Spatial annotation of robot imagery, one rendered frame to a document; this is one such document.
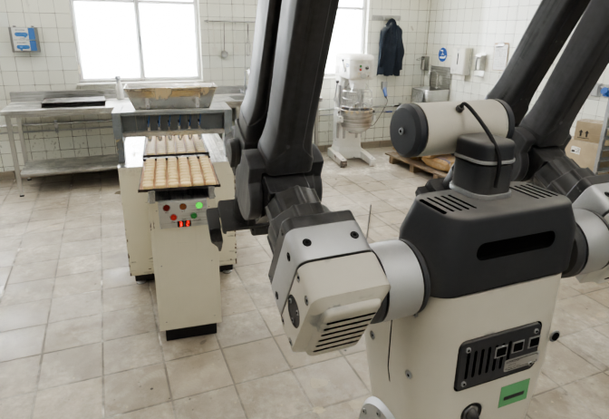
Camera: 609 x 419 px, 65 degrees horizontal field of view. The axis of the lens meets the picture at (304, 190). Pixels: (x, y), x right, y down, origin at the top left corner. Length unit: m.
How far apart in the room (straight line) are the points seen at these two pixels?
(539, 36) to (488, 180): 0.32
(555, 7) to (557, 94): 0.13
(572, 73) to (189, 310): 2.34
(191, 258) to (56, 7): 4.07
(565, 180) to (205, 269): 2.13
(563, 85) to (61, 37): 5.68
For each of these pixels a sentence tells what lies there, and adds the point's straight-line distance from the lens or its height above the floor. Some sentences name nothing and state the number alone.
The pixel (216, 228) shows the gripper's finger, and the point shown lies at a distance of 0.84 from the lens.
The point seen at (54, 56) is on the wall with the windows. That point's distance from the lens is 6.15.
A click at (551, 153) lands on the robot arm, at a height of 1.48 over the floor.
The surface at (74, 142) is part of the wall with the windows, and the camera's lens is 6.27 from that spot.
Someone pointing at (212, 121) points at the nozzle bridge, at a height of 1.09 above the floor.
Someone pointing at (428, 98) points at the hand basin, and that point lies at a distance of 6.93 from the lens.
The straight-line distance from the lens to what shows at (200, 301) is 2.77.
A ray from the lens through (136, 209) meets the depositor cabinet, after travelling 3.27.
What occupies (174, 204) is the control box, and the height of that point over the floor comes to 0.83.
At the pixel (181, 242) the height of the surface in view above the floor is 0.60.
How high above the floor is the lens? 1.66
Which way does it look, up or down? 18 degrees down
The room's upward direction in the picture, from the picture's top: 1 degrees clockwise
